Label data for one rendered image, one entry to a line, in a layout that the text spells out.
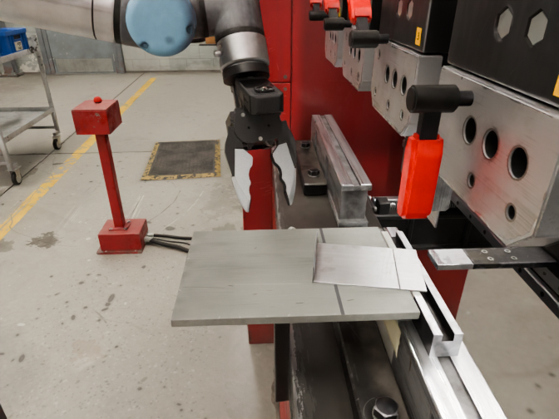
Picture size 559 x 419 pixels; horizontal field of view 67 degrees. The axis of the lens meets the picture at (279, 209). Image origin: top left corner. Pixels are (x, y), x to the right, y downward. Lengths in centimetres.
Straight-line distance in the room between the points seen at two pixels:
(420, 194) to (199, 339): 162
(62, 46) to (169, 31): 766
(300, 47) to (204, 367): 121
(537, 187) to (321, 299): 29
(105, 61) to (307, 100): 682
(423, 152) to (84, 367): 172
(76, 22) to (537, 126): 47
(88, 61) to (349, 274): 771
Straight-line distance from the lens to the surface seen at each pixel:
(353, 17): 51
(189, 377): 175
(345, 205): 85
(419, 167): 30
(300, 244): 57
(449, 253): 58
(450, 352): 49
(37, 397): 187
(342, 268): 52
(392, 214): 101
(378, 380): 54
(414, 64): 41
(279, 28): 128
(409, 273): 53
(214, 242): 58
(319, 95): 132
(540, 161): 25
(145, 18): 53
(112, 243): 248
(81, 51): 809
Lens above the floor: 131
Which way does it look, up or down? 28 degrees down
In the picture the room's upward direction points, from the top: straight up
